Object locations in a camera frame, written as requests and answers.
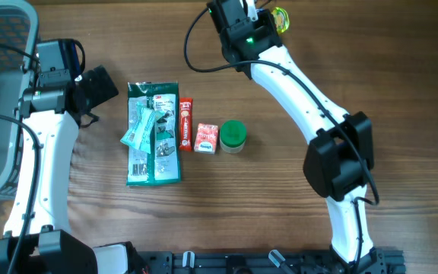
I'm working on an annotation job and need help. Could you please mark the green 3M gloves package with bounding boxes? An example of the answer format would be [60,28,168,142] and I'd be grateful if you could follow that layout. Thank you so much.
[126,82,181,186]

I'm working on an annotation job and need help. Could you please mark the red Nescafe coffee stick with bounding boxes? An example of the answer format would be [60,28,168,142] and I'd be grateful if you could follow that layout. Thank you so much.
[179,97,193,151]

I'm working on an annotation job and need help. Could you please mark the red tissue pack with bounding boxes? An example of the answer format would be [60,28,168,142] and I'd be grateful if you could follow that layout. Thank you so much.
[194,123,219,154]

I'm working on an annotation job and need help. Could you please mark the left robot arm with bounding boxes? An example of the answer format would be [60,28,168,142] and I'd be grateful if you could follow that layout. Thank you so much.
[0,39,132,273]

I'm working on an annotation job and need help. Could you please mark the yellow oil bottle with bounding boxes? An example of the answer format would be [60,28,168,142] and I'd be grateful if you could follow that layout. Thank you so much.
[271,7,290,34]

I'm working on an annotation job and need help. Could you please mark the light green plastic sachet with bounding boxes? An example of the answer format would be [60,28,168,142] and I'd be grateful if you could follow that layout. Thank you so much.
[120,100,165,154]

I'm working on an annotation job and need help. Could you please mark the grey plastic mesh basket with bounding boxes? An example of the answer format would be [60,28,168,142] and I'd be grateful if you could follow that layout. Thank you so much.
[0,1,39,200]

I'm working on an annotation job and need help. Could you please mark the green lid jar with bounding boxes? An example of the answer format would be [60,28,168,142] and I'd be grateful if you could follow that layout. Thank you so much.
[220,120,247,154]

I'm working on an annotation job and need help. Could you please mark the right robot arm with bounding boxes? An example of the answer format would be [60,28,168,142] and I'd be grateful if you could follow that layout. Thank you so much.
[207,1,373,268]

